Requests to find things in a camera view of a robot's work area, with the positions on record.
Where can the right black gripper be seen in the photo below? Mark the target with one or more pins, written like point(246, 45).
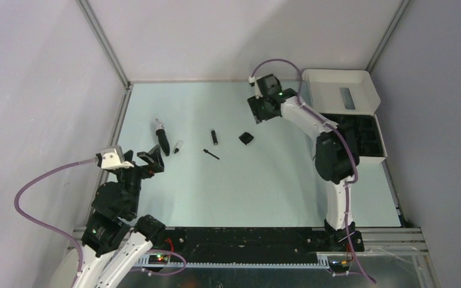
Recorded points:
point(254, 104)

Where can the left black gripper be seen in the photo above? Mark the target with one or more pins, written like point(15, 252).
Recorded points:
point(153, 156)

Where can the black hair trimmer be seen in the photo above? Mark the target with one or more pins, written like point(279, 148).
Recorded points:
point(162, 137)

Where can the black comb guard attachment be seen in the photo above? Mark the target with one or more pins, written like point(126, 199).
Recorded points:
point(246, 138)

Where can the black cylindrical attachment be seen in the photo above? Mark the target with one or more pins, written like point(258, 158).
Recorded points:
point(214, 137)

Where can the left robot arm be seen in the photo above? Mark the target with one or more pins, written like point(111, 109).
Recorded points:
point(116, 236)

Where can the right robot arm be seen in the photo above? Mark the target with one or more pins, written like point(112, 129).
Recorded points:
point(336, 159)

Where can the small black cleaning brush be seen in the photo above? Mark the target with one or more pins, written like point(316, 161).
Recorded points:
point(211, 154)

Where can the white box with black tray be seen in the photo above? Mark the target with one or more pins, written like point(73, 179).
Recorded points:
point(349, 96)

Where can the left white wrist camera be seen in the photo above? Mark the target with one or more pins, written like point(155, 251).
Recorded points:
point(112, 158)

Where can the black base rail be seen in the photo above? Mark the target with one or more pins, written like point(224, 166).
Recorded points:
point(249, 245)

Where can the aluminium frame front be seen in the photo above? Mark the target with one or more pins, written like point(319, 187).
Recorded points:
point(393, 242)

